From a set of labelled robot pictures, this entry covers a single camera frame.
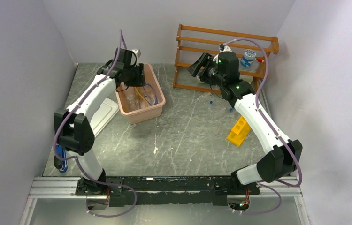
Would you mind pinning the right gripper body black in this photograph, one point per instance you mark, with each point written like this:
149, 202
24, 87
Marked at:
210, 74

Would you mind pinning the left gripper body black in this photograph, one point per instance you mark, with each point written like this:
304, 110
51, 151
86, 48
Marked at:
135, 76

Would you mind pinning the amber rubber tubing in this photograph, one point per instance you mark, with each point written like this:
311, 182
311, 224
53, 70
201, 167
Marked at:
140, 98

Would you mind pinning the blue safety glasses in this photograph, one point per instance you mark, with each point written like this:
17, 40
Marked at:
150, 94

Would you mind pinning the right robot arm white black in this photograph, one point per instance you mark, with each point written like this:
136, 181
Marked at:
281, 153

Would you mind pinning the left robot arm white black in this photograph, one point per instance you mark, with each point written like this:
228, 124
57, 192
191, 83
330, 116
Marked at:
73, 131

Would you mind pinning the wooden shelf rack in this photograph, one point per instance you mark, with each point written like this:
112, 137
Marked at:
193, 41

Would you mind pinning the pink plastic bin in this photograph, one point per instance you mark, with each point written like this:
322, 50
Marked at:
149, 112

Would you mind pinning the white bin lid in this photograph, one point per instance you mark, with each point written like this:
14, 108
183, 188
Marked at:
107, 110

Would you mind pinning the blue white jar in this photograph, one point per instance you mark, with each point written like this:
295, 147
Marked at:
248, 57

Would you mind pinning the red capped tube on shelf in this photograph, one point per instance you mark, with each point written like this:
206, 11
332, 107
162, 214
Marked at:
260, 60

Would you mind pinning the yellow test tube rack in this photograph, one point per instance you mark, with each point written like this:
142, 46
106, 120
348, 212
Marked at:
239, 132

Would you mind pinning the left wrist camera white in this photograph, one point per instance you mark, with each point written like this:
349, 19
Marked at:
137, 53

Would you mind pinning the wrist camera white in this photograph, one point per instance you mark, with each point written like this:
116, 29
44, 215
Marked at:
137, 53
224, 48

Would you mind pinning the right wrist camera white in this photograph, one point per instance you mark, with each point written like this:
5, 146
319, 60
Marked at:
224, 48

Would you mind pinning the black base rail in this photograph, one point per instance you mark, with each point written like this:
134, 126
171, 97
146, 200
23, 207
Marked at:
128, 190

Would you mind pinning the aluminium frame rail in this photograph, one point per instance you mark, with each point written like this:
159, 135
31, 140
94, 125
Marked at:
64, 188

